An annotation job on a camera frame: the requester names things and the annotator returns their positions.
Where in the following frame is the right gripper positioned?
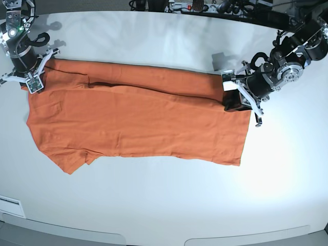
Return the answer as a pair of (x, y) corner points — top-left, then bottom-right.
(1, 48), (60, 85)

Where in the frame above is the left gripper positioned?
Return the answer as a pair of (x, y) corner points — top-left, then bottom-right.
(222, 61), (274, 113)

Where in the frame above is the orange T-shirt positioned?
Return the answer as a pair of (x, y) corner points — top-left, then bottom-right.
(27, 59), (250, 174)

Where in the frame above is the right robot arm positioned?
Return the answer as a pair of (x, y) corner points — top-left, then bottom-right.
(1, 0), (60, 94)

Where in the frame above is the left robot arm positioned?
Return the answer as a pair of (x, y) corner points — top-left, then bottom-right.
(221, 12), (327, 127)

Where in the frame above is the white power strip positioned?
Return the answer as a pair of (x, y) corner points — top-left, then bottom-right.
(165, 1), (243, 15)

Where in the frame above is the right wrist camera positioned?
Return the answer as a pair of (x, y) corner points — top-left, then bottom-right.
(26, 75), (44, 94)

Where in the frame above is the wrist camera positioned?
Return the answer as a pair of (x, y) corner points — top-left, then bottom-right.
(221, 70), (237, 92)
(26, 75), (44, 94)

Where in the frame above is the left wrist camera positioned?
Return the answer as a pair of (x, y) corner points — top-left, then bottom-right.
(221, 70), (237, 92)

